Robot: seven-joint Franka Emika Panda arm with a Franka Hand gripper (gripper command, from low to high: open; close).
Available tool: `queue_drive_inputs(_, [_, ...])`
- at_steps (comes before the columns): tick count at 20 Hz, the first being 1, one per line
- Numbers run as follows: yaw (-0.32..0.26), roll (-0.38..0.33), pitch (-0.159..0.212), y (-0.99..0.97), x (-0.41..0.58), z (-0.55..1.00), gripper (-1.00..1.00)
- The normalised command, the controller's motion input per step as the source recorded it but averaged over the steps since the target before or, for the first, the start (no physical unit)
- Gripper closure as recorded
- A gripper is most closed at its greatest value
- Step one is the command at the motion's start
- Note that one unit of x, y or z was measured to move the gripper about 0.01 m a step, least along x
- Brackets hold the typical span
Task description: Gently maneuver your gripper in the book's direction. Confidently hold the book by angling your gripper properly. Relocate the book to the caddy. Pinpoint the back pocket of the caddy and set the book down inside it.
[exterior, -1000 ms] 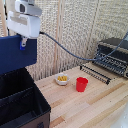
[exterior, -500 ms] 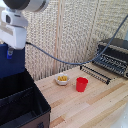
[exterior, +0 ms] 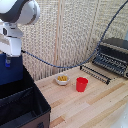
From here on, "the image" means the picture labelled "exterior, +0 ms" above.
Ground small white bowl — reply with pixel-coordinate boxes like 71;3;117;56
54;73;71;87

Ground black fabric storage box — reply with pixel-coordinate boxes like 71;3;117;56
0;65;52;128

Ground red plastic cup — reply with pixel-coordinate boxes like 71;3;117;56
75;76;90;93

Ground dark robot cable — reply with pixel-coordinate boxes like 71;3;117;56
20;0;128;70

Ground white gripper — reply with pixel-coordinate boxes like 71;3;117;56
0;21;25;69

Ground yellow food pieces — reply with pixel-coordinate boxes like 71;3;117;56
57;75;69;83

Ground black wire rack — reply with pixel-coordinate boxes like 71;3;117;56
79;64;112;86

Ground woven bamboo folding screen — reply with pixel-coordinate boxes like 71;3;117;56
19;0;128;82

